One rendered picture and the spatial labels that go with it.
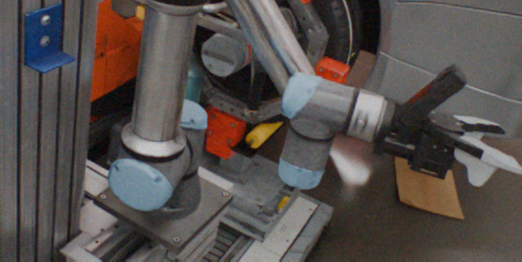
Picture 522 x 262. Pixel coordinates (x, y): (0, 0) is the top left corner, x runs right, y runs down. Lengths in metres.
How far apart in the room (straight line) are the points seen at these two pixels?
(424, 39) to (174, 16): 1.23
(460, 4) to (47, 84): 1.32
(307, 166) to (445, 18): 1.10
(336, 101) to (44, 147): 0.53
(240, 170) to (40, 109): 1.43
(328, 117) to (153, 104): 0.29
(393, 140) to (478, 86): 1.10
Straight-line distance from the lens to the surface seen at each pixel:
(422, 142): 0.94
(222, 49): 1.86
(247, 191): 2.36
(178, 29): 0.93
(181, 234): 1.25
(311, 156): 0.97
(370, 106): 0.93
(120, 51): 2.21
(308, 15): 1.86
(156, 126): 1.02
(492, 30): 1.98
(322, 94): 0.93
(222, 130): 2.15
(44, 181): 1.17
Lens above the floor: 1.66
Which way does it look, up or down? 29 degrees down
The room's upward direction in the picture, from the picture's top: 11 degrees clockwise
